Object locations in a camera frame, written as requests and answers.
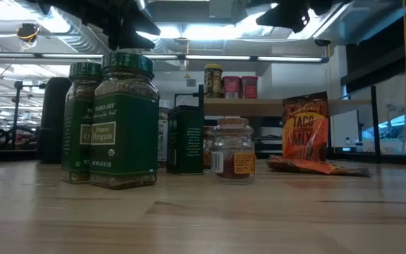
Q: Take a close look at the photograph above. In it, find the long ceiling light bar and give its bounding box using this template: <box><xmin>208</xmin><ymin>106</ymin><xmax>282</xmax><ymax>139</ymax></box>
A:
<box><xmin>0</xmin><ymin>52</ymin><xmax>330</xmax><ymax>64</ymax></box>

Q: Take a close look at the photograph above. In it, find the black background stand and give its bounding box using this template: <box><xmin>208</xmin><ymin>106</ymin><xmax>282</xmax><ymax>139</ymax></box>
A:
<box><xmin>11</xmin><ymin>80</ymin><xmax>47</xmax><ymax>151</ymax></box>

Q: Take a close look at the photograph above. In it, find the green black pepper tin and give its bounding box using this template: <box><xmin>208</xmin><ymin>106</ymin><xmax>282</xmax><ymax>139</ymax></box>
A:
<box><xmin>166</xmin><ymin>104</ymin><xmax>205</xmax><ymax>176</ymax></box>

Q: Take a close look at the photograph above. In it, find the yellow-lid chili crunch jar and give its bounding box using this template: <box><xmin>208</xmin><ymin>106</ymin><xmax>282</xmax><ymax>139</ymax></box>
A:
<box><xmin>204</xmin><ymin>63</ymin><xmax>224</xmax><ymax>99</ymax></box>

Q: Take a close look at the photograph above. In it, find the black toaster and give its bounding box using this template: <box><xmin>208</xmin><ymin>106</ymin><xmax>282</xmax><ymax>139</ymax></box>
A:
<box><xmin>37</xmin><ymin>77</ymin><xmax>72</xmax><ymax>164</ymax></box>

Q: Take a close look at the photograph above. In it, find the white-lid bagel seasoning jar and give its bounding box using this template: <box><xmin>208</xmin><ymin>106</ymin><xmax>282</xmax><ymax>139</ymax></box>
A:
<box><xmin>158</xmin><ymin>99</ymin><xmax>172</xmax><ymax>169</ymax></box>

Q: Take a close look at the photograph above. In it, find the green-lid oregano glass jar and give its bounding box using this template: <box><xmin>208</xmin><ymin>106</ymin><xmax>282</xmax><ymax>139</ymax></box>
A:
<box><xmin>61</xmin><ymin>62</ymin><xmax>103</xmax><ymax>184</ymax></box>
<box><xmin>89</xmin><ymin>52</ymin><xmax>160</xmax><ymax>191</ymax></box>

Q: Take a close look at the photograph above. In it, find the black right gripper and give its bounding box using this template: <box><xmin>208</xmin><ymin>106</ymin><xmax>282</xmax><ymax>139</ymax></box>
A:
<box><xmin>256</xmin><ymin>0</ymin><xmax>352</xmax><ymax>33</ymax></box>

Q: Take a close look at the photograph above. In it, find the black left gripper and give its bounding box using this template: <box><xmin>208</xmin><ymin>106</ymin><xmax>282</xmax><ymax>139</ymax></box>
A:
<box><xmin>82</xmin><ymin>0</ymin><xmax>161</xmax><ymax>50</ymax></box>

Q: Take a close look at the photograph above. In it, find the wooden shelf board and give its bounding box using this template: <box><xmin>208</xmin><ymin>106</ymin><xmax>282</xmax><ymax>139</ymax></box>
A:
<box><xmin>204</xmin><ymin>97</ymin><xmax>372</xmax><ymax>117</ymax></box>

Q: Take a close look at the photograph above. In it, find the white background cabinet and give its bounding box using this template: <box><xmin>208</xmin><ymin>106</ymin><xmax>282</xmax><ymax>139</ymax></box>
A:
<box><xmin>329</xmin><ymin>109</ymin><xmax>363</xmax><ymax>149</ymax></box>

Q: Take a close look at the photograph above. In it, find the black yellow ceiling device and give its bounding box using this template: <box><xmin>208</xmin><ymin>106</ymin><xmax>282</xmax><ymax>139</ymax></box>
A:
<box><xmin>16</xmin><ymin>23</ymin><xmax>41</xmax><ymax>49</ymax></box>

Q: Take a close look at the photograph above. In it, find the orange taco seasoning packet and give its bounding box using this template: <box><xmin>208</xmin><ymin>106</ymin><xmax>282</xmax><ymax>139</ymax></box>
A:
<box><xmin>282</xmin><ymin>91</ymin><xmax>330</xmax><ymax>163</ymax></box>
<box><xmin>266</xmin><ymin>154</ymin><xmax>372</xmax><ymax>178</ymax></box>

